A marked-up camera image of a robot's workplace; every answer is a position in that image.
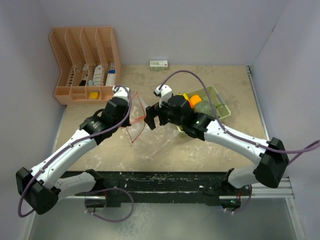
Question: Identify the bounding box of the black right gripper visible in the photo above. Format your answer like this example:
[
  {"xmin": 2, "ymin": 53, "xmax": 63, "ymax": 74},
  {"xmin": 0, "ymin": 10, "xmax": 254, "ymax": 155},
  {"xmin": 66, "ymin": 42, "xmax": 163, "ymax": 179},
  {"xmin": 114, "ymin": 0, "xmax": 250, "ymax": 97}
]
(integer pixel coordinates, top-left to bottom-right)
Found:
[{"xmin": 144, "ymin": 100, "xmax": 186, "ymax": 130}]

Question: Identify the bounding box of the clear zip bag orange zipper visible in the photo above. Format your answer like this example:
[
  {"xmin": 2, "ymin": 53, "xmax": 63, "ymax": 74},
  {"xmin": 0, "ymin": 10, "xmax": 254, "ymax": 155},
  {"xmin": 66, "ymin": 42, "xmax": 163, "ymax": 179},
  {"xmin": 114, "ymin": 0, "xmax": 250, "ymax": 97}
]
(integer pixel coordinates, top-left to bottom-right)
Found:
[{"xmin": 119, "ymin": 91, "xmax": 182, "ymax": 161}]

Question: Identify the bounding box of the green netted melon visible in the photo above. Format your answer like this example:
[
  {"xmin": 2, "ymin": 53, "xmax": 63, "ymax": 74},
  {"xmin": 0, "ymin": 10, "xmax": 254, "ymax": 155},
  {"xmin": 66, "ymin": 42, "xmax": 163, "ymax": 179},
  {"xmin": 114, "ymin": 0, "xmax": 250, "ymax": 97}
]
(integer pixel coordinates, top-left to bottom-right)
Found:
[{"xmin": 193, "ymin": 100, "xmax": 215, "ymax": 118}]

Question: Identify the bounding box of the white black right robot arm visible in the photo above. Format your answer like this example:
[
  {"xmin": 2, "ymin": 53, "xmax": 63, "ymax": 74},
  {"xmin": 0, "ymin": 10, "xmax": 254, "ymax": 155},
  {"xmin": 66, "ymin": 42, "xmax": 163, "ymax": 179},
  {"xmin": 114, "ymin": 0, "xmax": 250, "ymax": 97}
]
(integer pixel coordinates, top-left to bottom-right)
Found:
[{"xmin": 144, "ymin": 95, "xmax": 289, "ymax": 196}]

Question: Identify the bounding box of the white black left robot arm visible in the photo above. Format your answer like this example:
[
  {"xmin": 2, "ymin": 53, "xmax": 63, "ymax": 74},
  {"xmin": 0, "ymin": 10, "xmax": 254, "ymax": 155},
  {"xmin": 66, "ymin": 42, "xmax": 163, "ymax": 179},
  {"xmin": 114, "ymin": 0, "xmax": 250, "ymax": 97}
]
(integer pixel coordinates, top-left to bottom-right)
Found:
[{"xmin": 15, "ymin": 96, "xmax": 132, "ymax": 218}]

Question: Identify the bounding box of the yellow block in organizer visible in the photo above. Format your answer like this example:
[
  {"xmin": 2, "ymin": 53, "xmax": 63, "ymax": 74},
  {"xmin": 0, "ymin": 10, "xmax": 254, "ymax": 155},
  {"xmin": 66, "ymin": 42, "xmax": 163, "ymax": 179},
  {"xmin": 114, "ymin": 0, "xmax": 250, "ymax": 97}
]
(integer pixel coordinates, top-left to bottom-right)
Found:
[{"xmin": 89, "ymin": 91, "xmax": 100, "ymax": 100}]

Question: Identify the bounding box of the white blue bottle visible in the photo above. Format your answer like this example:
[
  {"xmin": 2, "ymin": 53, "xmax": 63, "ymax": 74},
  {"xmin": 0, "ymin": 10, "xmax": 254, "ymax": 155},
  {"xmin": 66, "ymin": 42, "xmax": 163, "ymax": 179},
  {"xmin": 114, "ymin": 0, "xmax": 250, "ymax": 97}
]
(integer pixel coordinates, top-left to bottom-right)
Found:
[{"xmin": 105, "ymin": 62, "xmax": 116, "ymax": 86}]

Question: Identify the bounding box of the yellow banana bunch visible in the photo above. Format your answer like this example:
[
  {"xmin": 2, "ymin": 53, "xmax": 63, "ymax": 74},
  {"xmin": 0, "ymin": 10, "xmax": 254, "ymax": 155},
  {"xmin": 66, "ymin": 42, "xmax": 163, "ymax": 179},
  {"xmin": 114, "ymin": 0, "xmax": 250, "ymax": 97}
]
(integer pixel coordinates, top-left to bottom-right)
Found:
[{"xmin": 178, "ymin": 92, "xmax": 190, "ymax": 101}]

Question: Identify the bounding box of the white ribbed item in organizer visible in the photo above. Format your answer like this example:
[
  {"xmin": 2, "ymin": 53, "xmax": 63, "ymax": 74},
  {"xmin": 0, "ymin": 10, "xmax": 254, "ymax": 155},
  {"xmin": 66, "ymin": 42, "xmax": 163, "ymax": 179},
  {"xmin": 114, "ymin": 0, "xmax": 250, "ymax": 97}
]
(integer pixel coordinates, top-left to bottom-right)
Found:
[{"xmin": 87, "ymin": 65, "xmax": 103, "ymax": 87}]

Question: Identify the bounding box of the small white green box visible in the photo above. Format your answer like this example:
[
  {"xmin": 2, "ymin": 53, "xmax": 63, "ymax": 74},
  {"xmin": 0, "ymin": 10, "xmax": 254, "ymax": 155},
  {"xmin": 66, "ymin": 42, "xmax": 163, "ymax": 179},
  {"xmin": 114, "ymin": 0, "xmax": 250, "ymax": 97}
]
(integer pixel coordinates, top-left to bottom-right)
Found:
[{"xmin": 149, "ymin": 60, "xmax": 169, "ymax": 71}]

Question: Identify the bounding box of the peach plastic desk organizer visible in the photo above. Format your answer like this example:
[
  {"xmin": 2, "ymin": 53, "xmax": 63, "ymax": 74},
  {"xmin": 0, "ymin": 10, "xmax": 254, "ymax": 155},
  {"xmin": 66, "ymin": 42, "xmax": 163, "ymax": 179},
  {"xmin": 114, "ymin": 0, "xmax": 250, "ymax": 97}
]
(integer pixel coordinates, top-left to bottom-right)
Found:
[{"xmin": 49, "ymin": 26, "xmax": 122, "ymax": 105}]

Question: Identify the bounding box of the pale green perforated basket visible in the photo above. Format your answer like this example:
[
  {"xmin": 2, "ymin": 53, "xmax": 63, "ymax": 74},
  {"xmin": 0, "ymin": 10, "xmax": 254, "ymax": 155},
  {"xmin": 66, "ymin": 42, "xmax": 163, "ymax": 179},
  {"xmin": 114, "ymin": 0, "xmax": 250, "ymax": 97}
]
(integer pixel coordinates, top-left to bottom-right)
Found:
[{"xmin": 186, "ymin": 86, "xmax": 231, "ymax": 123}]

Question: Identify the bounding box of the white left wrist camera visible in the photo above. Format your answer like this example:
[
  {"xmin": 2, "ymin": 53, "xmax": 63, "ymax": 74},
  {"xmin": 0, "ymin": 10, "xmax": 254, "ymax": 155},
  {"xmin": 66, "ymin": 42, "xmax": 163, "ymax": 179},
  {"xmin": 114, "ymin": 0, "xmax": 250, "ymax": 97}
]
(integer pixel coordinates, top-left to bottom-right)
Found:
[{"xmin": 112, "ymin": 85, "xmax": 131, "ymax": 101}]

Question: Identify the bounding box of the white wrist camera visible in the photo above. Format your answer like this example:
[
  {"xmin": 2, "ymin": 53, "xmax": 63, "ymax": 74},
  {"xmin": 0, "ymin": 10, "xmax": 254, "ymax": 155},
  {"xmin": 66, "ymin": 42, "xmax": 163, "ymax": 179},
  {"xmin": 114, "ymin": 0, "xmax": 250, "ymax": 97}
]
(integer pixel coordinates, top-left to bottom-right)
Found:
[
  {"xmin": 112, "ymin": 85, "xmax": 131, "ymax": 101},
  {"xmin": 153, "ymin": 85, "xmax": 173, "ymax": 108}
]

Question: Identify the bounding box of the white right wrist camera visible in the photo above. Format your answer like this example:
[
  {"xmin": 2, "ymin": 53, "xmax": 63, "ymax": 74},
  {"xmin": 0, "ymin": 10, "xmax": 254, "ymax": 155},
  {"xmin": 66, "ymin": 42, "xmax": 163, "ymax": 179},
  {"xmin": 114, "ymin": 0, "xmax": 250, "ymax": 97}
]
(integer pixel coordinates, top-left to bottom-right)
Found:
[{"xmin": 153, "ymin": 85, "xmax": 173, "ymax": 108}]

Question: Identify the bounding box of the black front mounting rail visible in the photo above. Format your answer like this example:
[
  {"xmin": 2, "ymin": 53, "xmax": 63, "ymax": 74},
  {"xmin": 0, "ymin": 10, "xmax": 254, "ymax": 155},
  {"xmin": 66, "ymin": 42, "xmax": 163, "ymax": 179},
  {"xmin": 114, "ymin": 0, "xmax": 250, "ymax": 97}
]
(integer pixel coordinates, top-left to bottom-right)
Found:
[{"xmin": 59, "ymin": 168, "xmax": 253, "ymax": 208}]

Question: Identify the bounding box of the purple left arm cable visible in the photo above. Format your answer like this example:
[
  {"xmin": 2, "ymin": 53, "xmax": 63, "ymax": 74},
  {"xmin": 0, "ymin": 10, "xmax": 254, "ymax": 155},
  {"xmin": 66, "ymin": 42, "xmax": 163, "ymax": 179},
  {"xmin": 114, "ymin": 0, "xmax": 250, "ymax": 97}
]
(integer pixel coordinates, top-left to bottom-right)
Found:
[{"xmin": 16, "ymin": 85, "xmax": 133, "ymax": 218}]

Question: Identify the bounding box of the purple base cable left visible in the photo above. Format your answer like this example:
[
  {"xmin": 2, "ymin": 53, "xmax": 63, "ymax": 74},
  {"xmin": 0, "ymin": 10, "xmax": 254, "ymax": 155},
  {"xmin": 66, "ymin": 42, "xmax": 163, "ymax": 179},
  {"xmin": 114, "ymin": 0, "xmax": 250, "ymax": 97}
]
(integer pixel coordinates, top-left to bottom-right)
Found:
[{"xmin": 84, "ymin": 187, "xmax": 135, "ymax": 223}]

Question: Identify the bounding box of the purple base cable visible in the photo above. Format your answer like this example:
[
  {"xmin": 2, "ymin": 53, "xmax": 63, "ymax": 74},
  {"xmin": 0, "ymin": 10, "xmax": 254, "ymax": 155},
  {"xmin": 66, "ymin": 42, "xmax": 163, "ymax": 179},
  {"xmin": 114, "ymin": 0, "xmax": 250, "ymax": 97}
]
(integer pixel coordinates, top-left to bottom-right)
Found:
[
  {"xmin": 221, "ymin": 184, "xmax": 253, "ymax": 215},
  {"xmin": 84, "ymin": 187, "xmax": 135, "ymax": 223}
]

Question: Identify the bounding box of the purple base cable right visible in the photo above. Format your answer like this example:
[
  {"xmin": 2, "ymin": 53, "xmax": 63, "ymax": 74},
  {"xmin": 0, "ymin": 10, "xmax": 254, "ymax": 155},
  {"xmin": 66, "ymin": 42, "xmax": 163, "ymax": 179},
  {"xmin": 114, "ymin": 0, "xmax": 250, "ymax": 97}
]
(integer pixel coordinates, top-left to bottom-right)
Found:
[{"xmin": 221, "ymin": 184, "xmax": 253, "ymax": 215}]

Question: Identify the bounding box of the aluminium frame rail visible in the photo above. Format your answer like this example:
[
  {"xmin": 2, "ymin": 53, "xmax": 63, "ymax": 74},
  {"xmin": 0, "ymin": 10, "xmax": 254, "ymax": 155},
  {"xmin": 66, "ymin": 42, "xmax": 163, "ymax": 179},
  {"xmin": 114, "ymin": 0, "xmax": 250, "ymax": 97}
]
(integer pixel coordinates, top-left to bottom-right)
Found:
[{"xmin": 244, "ymin": 65, "xmax": 301, "ymax": 240}]

